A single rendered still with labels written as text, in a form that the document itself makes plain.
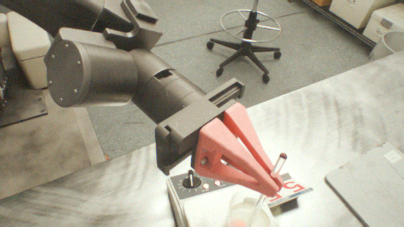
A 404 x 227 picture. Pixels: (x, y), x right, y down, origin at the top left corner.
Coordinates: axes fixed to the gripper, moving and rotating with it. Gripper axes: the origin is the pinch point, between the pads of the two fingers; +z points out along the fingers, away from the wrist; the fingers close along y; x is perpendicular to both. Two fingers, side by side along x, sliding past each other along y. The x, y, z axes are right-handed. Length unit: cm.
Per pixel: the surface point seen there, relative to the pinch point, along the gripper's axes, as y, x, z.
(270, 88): 122, 100, -58
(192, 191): 2.7, 20.2, -10.9
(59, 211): -14.1, 26.2, -25.0
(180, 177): 3.8, 22.6, -15.2
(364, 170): 33.1, 25.1, 7.0
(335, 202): 23.0, 26.2, 6.2
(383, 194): 30.9, 25.2, 11.7
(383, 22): 210, 70, -33
